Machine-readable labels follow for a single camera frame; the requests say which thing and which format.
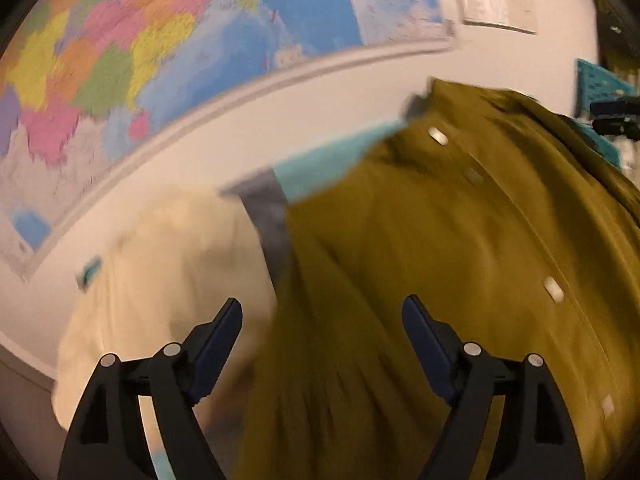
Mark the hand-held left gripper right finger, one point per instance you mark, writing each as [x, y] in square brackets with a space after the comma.
[429, 345]

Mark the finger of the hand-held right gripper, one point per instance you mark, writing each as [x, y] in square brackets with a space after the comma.
[617, 127]
[612, 108]

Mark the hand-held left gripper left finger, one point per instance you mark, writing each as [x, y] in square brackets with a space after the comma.
[216, 345]

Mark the olive button-up shirt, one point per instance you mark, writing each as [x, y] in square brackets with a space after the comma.
[450, 270]

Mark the teal perforated plastic basket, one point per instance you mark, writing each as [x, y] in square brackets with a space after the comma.
[595, 90]

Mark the cream pillow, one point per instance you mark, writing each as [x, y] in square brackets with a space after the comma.
[165, 270]

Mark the teal and grey bed sheet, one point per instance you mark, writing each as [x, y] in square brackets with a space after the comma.
[320, 165]

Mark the white wall switch panel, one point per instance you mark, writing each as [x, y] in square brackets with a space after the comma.
[495, 5]

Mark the colourful wall map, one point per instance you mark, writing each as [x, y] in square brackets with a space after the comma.
[150, 60]

